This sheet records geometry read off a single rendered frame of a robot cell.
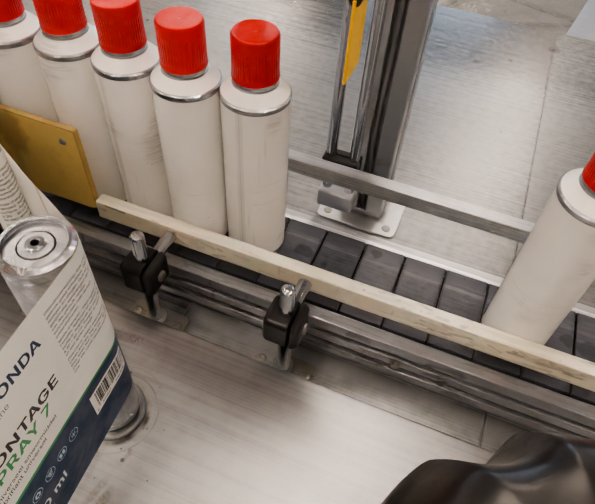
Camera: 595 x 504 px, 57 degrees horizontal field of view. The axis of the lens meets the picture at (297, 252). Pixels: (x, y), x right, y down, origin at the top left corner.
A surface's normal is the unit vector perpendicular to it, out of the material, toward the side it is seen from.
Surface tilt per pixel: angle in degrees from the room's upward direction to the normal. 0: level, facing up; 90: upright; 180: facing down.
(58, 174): 90
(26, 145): 90
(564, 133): 0
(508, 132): 0
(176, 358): 0
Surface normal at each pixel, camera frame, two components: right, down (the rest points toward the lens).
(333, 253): 0.05, -0.64
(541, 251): -0.94, 0.22
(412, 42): -0.37, 0.70
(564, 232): -0.83, 0.40
